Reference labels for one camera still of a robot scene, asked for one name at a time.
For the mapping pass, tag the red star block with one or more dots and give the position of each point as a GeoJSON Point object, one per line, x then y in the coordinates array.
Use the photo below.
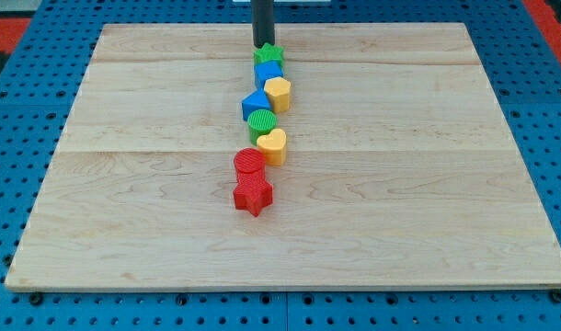
{"type": "Point", "coordinates": [252, 194]}

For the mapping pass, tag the light wooden board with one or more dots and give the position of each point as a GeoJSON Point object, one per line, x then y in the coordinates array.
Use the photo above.
{"type": "Point", "coordinates": [402, 173]}

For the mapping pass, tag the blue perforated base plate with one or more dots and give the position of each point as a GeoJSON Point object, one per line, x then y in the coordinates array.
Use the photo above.
{"type": "Point", "coordinates": [38, 86]}

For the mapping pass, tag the blue cube block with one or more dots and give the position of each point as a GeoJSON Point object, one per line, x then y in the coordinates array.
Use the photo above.
{"type": "Point", "coordinates": [265, 71]}

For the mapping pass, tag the green cylinder block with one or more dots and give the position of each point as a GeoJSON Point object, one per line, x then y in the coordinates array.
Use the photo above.
{"type": "Point", "coordinates": [260, 122]}

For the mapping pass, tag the yellow pentagon block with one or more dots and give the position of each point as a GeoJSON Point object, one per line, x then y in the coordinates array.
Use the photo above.
{"type": "Point", "coordinates": [278, 92]}

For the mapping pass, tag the green star block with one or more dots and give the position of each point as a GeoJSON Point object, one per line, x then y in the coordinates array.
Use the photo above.
{"type": "Point", "coordinates": [269, 53]}

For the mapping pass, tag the blue triangle block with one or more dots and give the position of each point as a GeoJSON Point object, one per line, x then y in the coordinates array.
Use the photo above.
{"type": "Point", "coordinates": [255, 101]}

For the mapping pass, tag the yellow heart block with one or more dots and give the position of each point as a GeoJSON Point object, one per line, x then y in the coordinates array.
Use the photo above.
{"type": "Point", "coordinates": [274, 147]}

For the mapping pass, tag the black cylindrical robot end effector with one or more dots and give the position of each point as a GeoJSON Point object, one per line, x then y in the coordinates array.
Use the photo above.
{"type": "Point", "coordinates": [263, 22]}

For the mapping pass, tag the red cylinder block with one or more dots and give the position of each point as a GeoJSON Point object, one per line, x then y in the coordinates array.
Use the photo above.
{"type": "Point", "coordinates": [249, 162]}

